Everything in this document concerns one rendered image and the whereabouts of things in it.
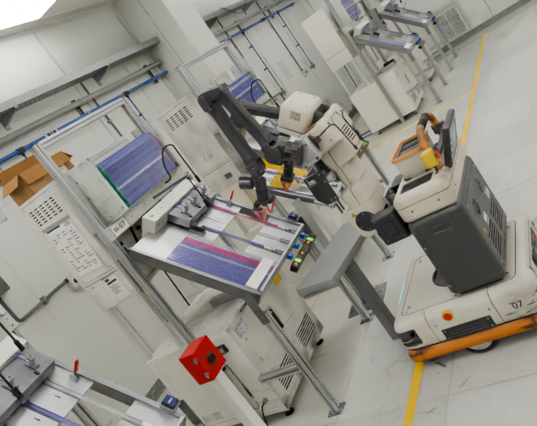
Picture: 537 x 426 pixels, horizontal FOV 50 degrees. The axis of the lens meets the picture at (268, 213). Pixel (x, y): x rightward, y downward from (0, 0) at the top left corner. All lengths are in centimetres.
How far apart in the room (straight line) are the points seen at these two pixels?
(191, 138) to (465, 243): 238
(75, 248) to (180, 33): 355
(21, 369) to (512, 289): 193
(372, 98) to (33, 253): 465
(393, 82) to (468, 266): 504
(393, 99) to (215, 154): 368
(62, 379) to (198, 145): 233
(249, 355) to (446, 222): 124
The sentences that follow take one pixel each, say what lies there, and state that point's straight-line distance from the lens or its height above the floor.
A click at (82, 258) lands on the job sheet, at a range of 318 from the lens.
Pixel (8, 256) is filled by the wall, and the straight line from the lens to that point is 439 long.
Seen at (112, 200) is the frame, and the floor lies 147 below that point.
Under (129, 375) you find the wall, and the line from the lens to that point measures 463.
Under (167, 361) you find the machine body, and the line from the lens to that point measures 333.
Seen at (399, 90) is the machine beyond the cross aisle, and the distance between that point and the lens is 740.
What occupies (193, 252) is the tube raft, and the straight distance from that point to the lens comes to 295.
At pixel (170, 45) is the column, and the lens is 634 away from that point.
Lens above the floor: 157
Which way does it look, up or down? 12 degrees down
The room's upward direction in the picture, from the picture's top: 36 degrees counter-clockwise
